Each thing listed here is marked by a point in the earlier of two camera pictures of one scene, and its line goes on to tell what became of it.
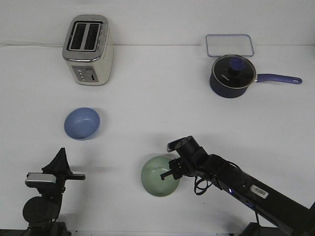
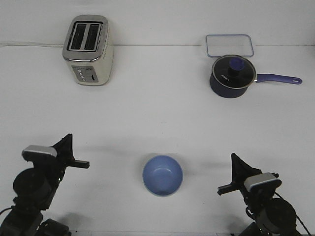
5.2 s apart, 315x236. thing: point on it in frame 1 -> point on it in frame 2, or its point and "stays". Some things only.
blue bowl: [82, 123] -> [162, 175]
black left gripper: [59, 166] -> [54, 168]
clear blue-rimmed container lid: [222, 44] stays
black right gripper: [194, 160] -> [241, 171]
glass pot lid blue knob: [234, 71] stays
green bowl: [152, 180] stays
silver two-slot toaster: [88, 48] stays
